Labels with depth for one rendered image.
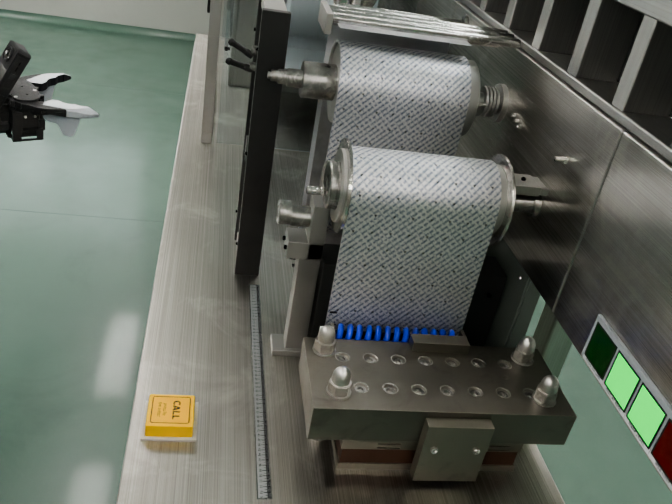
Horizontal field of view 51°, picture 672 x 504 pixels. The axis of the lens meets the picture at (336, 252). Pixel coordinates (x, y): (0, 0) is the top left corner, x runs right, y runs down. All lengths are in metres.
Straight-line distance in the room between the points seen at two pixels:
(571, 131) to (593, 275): 0.23
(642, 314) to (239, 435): 0.60
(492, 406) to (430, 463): 0.12
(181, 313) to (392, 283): 0.44
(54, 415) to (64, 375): 0.19
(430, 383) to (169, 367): 0.44
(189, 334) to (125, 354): 1.38
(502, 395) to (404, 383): 0.16
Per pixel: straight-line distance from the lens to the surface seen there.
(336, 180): 1.05
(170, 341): 1.29
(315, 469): 1.09
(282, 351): 1.27
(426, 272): 1.13
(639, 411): 0.93
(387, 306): 1.15
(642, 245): 0.95
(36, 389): 2.57
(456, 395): 1.08
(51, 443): 2.38
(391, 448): 1.09
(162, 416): 1.11
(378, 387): 1.05
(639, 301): 0.94
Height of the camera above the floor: 1.70
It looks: 30 degrees down
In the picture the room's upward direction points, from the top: 11 degrees clockwise
